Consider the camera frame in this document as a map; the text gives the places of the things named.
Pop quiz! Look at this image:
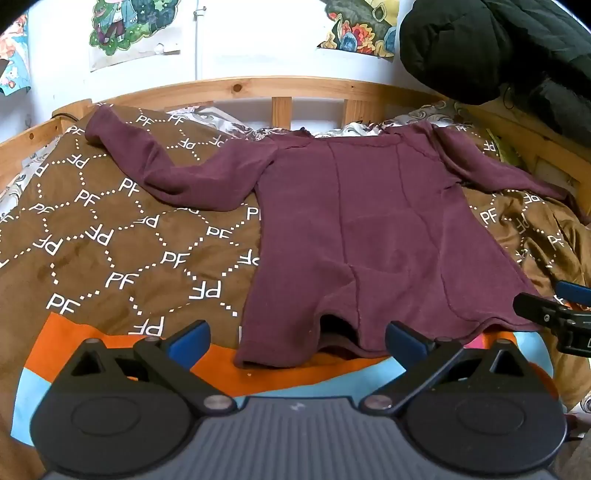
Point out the wooden bed frame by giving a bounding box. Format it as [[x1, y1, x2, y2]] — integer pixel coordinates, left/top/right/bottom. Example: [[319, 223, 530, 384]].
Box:
[[0, 76, 591, 232]]

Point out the paisley patterned pillow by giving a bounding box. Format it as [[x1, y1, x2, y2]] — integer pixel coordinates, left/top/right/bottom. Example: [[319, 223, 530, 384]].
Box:
[[0, 99, 469, 217]]

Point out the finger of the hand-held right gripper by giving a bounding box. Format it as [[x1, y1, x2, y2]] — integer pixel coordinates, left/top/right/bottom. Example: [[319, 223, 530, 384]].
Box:
[[555, 281, 591, 306], [513, 292, 561, 330]]

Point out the white wall pipe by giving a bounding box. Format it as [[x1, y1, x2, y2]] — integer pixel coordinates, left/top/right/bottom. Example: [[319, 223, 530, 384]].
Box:
[[194, 0, 204, 82]]

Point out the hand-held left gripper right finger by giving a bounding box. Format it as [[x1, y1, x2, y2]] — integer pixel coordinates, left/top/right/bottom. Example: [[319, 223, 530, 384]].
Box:
[[360, 320, 536, 416]]

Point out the green cartoon wall poster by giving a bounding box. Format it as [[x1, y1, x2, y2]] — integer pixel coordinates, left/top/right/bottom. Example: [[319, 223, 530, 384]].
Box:
[[89, 0, 182, 72]]

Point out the brown printed blanket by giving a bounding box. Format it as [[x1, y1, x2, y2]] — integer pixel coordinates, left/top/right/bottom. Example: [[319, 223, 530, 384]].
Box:
[[0, 105, 591, 462]]

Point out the blue orange wall poster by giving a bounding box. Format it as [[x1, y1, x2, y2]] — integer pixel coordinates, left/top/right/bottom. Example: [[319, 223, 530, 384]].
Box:
[[0, 14, 32, 97]]

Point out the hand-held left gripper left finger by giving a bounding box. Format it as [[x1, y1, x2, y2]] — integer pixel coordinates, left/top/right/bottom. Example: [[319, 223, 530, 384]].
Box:
[[55, 320, 238, 416]]

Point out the black puffer jacket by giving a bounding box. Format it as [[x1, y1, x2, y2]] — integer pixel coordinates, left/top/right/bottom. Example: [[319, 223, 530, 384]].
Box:
[[399, 0, 591, 134]]

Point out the maroon long-sleeve shirt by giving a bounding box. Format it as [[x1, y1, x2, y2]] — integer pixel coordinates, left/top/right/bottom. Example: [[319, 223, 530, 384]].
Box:
[[84, 104, 578, 370]]

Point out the black cable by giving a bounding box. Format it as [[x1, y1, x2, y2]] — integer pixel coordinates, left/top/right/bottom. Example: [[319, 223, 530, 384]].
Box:
[[52, 104, 93, 119]]

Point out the yellow-green cloth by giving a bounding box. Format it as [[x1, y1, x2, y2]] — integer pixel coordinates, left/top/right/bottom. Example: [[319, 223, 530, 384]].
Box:
[[487, 127, 525, 164]]

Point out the yellow landscape wall poster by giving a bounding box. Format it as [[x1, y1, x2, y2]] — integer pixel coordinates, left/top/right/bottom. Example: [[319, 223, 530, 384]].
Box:
[[317, 0, 400, 61]]

